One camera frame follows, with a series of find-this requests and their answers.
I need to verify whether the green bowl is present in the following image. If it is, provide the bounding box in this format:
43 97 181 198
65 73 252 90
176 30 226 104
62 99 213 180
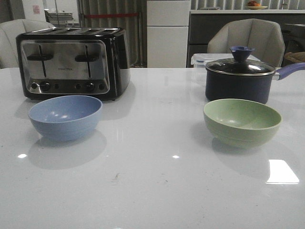
203 98 282 148

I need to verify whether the blue bowl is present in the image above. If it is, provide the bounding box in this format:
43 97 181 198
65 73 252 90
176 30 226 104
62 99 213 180
28 95 102 142

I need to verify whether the clear plastic food container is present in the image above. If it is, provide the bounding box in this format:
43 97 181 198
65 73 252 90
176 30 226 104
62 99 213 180
191 52 261 69

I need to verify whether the dark blue saucepan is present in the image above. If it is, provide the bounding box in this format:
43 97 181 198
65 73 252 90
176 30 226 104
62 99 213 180
205 62 305 104

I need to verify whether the black and chrome toaster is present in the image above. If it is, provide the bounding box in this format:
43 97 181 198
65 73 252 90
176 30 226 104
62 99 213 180
16 28 131 101

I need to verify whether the white refrigerator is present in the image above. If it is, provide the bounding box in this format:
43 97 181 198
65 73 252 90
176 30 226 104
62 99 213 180
147 0 191 68

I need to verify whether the glass pot lid blue knob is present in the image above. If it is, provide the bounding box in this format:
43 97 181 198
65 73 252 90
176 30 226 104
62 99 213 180
205 46 275 76

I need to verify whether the dark kitchen counter cabinet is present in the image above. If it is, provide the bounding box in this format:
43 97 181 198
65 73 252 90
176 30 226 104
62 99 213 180
186 9 305 67

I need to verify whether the beige chair right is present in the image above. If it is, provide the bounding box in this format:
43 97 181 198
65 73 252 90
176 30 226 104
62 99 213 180
207 19 285 67

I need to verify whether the beige chair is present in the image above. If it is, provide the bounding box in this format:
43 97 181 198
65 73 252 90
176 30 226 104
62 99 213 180
207 19 285 67
0 19 54 69

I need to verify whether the plate of fruit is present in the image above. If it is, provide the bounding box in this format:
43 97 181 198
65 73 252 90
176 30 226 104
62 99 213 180
246 0 268 10

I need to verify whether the beige chair left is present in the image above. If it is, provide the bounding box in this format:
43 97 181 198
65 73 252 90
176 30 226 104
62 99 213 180
0 19 54 69

